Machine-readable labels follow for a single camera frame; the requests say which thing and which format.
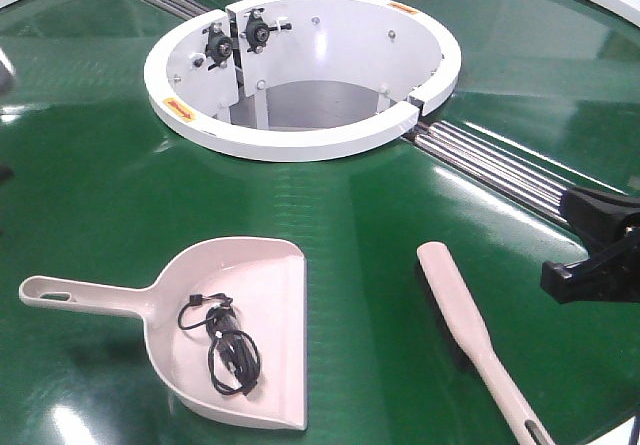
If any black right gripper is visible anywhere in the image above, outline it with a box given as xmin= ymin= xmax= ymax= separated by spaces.
xmin=540 ymin=186 xmax=639 ymax=304

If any pink hand brush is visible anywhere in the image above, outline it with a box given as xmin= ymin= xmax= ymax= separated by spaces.
xmin=417 ymin=241 xmax=553 ymax=444

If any pink plastic dustpan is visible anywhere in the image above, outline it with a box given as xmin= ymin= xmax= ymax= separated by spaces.
xmin=19 ymin=236 xmax=307 ymax=430

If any black cable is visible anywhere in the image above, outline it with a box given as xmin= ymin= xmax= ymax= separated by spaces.
xmin=177 ymin=292 xmax=262 ymax=396

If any green conveyor belt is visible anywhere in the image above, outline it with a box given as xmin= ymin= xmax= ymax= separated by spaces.
xmin=1 ymin=0 xmax=639 ymax=444

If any right black bearing unit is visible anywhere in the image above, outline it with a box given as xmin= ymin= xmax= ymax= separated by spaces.
xmin=240 ymin=7 xmax=293 ymax=54

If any black bearing unit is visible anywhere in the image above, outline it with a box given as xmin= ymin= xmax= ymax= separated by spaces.
xmin=240 ymin=7 xmax=293 ymax=54
xmin=204 ymin=23 xmax=233 ymax=71

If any left black bearing unit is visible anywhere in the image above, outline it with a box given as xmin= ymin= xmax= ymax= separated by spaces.
xmin=204 ymin=23 xmax=233 ymax=71

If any white central ring housing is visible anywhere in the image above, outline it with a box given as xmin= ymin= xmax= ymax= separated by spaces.
xmin=144 ymin=0 xmax=462 ymax=162

